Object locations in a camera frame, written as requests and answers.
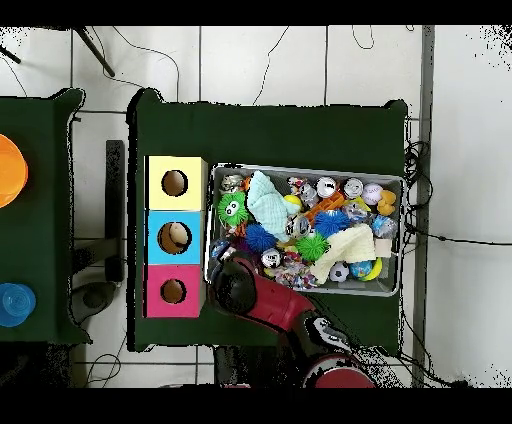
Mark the purple spiky ball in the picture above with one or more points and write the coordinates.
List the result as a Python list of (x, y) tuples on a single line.
[(242, 247)]

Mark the crushed clear bottle blue label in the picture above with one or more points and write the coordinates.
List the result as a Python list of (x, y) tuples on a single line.
[(220, 247)]

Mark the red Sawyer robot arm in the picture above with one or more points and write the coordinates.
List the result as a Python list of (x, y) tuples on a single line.
[(280, 304)]

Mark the wooden box with three holes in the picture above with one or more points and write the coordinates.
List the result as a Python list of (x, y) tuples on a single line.
[(188, 200)]

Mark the mint green cloth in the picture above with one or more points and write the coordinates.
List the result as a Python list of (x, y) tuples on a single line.
[(268, 208)]

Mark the green spiky toy with eyes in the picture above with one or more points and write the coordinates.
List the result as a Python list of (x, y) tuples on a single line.
[(234, 208)]

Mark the yellow ball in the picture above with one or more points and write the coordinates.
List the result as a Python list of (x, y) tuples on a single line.
[(292, 200)]

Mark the crushed silver can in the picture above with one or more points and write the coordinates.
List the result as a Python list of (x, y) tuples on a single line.
[(299, 226)]

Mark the black drink can silver top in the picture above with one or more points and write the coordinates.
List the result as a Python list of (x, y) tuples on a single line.
[(272, 258)]

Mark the orange plastic tray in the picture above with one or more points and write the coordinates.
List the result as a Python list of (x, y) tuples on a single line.
[(326, 203)]

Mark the dark green table cloth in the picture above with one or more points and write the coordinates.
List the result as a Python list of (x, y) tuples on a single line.
[(260, 136)]

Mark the blue spiky toy with eyes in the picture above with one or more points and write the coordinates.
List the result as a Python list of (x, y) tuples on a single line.
[(332, 223)]

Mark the cream knit cloth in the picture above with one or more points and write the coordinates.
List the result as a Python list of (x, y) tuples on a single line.
[(348, 244)]

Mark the white baseball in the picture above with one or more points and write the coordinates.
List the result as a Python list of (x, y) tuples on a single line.
[(372, 194)]

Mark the black upright panel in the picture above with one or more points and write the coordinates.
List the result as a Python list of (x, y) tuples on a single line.
[(115, 200)]

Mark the grey floor strip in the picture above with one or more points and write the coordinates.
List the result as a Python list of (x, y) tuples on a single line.
[(427, 80)]

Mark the dark green side-table cloth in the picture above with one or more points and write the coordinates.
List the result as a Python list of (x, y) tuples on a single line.
[(40, 240)]

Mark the black tripod leg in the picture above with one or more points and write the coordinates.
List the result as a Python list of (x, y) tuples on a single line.
[(10, 54), (96, 52)]

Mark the orange plastic bowl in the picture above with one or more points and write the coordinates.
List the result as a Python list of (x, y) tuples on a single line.
[(12, 172)]

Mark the blue plastic cup stack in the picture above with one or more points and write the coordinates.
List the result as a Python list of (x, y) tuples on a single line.
[(16, 304)]

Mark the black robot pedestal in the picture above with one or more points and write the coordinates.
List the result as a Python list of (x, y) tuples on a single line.
[(248, 368)]

